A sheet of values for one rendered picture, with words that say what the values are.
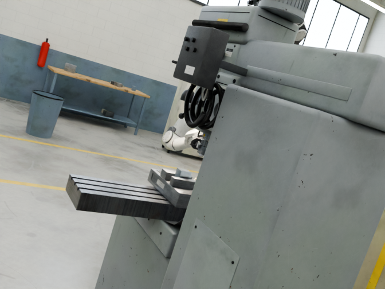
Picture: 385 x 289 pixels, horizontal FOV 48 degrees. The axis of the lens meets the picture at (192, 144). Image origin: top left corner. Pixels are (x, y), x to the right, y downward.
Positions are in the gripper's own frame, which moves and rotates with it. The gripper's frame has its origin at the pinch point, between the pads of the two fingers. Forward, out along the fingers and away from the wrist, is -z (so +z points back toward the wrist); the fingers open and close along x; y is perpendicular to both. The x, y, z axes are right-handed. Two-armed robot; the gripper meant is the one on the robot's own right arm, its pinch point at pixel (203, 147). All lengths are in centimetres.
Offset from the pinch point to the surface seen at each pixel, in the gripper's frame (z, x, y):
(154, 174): 7.0, -18.8, 21.7
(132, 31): 768, -129, -78
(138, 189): -8.1, -24.5, 27.3
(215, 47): -50, -13, -44
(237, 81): -29.9, 1.0, -34.6
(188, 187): -7.7, -1.9, 19.4
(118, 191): -19.1, -32.7, 27.2
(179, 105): 612, 10, 34
